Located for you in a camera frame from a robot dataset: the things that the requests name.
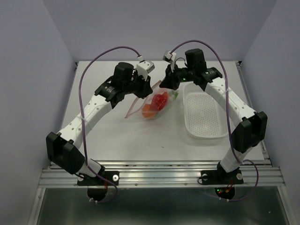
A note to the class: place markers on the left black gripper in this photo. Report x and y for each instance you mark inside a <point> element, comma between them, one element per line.
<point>145,89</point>

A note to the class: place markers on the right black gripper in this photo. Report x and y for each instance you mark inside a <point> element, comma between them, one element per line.
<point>170,80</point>

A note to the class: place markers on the green toy leaf vegetable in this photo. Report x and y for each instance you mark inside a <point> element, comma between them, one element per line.
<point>172,95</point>

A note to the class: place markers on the red toy strawberry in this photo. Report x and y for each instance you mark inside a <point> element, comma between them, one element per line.
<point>158,102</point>

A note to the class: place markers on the clear zip top bag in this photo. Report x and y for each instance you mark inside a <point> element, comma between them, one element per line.
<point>135,110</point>

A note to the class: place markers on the orange toy pumpkin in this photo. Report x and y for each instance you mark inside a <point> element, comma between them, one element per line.
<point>147,112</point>

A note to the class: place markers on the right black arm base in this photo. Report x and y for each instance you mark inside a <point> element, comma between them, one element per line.
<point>223,181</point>

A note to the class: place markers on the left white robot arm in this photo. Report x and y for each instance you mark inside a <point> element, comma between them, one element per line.
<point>67,148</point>

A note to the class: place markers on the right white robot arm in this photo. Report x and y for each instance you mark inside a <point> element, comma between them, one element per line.
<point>250,125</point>

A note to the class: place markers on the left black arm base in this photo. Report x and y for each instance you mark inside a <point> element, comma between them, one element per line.
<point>100,190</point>

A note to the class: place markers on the white perforated plastic basket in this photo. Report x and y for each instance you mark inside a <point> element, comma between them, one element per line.
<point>204,118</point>

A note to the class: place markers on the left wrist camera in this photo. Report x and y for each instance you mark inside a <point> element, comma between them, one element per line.
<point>144,68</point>

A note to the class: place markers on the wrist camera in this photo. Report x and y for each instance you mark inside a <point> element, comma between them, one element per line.
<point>170,57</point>
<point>144,68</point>

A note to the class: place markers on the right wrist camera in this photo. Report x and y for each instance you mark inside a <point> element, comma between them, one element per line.
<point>170,57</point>

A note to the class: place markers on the aluminium rail frame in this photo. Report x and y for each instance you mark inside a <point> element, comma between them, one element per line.
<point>159,165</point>

